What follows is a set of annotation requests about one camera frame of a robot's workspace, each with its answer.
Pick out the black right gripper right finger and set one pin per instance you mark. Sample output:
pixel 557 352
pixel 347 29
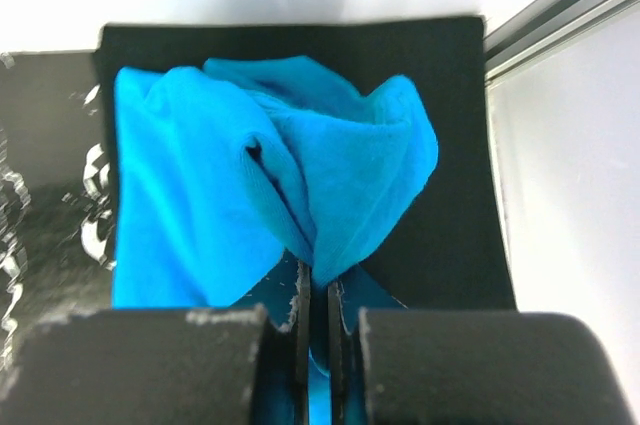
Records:
pixel 414 366

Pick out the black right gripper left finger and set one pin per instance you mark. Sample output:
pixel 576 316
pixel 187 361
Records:
pixel 246 364

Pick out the bright blue t shirt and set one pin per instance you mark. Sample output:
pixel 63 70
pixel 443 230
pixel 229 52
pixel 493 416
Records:
pixel 225 167

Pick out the folded black t shirt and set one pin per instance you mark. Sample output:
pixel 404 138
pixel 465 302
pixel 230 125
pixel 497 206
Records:
pixel 447 251

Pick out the black marbled table mat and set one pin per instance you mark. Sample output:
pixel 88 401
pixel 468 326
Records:
pixel 56 215

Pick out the right aluminium corner post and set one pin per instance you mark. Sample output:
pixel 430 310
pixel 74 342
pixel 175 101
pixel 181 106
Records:
pixel 542 26

